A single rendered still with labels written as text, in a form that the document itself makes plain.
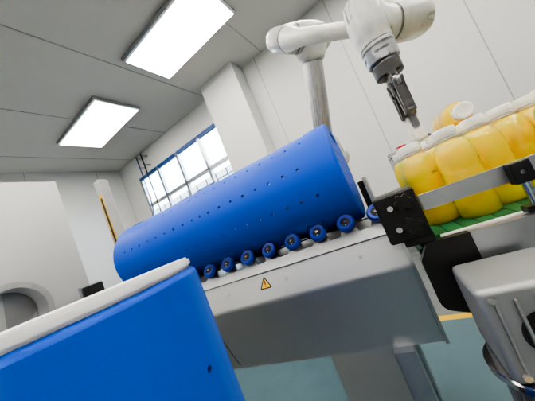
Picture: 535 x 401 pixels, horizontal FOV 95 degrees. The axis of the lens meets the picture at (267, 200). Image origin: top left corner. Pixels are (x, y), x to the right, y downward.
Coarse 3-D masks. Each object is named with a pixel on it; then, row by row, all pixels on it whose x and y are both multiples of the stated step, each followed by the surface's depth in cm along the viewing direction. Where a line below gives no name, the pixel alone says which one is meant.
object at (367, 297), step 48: (384, 240) 56; (240, 288) 72; (288, 288) 65; (336, 288) 59; (384, 288) 56; (240, 336) 75; (288, 336) 70; (336, 336) 65; (384, 336) 61; (432, 336) 58
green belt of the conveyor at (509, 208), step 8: (520, 200) 45; (528, 200) 43; (504, 208) 45; (512, 208) 43; (520, 208) 41; (480, 216) 45; (488, 216) 44; (496, 216) 42; (440, 224) 50; (448, 224) 48; (456, 224) 46; (464, 224) 44; (472, 224) 43; (440, 232) 45; (416, 248) 53
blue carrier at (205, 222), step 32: (320, 128) 64; (288, 160) 63; (320, 160) 58; (224, 192) 72; (256, 192) 65; (288, 192) 62; (320, 192) 59; (352, 192) 58; (160, 224) 82; (192, 224) 75; (224, 224) 70; (256, 224) 67; (288, 224) 65; (320, 224) 65; (128, 256) 87; (160, 256) 81; (192, 256) 78; (224, 256) 76
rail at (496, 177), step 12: (528, 156) 39; (468, 180) 42; (480, 180) 41; (492, 180) 41; (504, 180) 40; (432, 192) 44; (444, 192) 43; (456, 192) 43; (468, 192) 42; (480, 192) 42; (432, 204) 44
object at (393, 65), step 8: (392, 56) 66; (384, 64) 66; (392, 64) 65; (400, 64) 65; (376, 72) 68; (384, 72) 66; (392, 72) 65; (376, 80) 70; (384, 80) 70; (392, 88) 67
